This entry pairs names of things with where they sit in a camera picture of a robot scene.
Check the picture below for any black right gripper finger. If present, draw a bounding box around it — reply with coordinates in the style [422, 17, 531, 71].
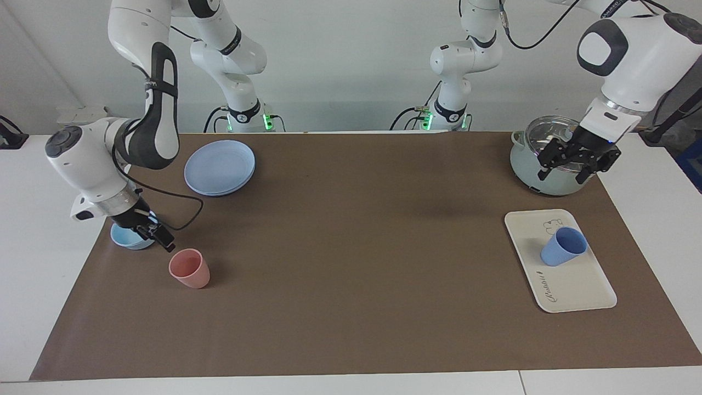
[149, 224, 176, 253]
[134, 221, 161, 243]

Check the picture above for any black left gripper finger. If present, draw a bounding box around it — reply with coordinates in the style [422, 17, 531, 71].
[575, 145, 622, 185]
[536, 137, 572, 182]

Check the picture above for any pink plastic cup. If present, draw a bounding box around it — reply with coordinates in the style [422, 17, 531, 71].
[169, 249, 211, 289]

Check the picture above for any blue plastic cup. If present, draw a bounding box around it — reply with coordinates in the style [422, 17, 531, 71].
[541, 227, 588, 267]

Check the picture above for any cream rabbit print tray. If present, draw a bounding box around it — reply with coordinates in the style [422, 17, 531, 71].
[505, 209, 618, 313]

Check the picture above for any light blue bowl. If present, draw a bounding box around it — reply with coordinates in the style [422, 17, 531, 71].
[110, 222, 157, 251]

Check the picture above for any glass pot lid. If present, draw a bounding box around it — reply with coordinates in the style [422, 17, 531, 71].
[525, 115, 587, 154]

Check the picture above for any pale green electric pot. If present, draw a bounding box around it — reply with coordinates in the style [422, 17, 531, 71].
[510, 115, 604, 196]

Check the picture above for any blue round plate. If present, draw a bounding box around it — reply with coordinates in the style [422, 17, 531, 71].
[184, 140, 256, 197]

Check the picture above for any blue crate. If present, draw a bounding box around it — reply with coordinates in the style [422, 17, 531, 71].
[675, 137, 702, 194]

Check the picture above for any white power strip box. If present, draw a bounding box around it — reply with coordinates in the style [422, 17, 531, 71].
[56, 106, 107, 127]

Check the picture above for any brown table mat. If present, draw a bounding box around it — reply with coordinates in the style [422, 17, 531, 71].
[30, 132, 702, 381]

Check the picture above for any black base cable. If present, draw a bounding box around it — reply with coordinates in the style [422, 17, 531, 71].
[203, 106, 229, 133]
[389, 81, 443, 131]

